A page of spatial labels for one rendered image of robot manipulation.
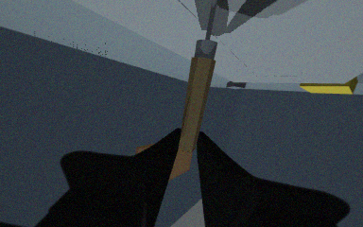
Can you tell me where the dark grey rectangular block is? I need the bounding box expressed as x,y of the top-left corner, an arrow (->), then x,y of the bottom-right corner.
226,81 -> 247,89

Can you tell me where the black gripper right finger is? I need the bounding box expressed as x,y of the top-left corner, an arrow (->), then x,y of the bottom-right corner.
197,131 -> 351,227

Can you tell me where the yellow rectangular block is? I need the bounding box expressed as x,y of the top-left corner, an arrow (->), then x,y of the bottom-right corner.
300,77 -> 358,95

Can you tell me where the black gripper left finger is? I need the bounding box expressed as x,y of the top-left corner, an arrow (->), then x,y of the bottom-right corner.
60,128 -> 182,227

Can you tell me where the grey rectangular panel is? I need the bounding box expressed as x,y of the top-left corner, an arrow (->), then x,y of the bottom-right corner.
73,0 -> 363,83

